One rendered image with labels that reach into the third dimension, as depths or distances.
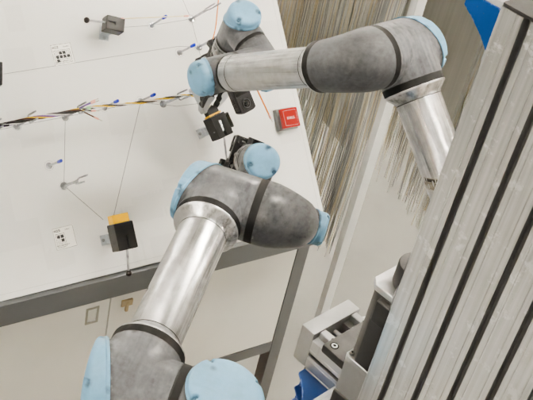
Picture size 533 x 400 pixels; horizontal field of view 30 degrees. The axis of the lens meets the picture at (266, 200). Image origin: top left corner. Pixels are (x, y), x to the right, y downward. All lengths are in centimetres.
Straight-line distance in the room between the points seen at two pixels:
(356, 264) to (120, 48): 178
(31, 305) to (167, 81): 63
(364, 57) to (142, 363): 66
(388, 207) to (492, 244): 310
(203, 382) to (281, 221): 39
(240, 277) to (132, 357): 121
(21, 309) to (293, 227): 79
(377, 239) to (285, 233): 237
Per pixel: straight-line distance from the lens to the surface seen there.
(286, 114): 255
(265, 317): 281
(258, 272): 265
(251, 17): 213
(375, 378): 138
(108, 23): 234
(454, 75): 316
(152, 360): 144
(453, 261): 121
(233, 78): 196
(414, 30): 182
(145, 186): 238
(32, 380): 253
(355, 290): 379
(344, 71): 174
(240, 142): 230
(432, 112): 181
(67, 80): 235
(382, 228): 413
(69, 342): 248
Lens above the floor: 243
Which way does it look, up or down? 36 degrees down
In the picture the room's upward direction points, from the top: 14 degrees clockwise
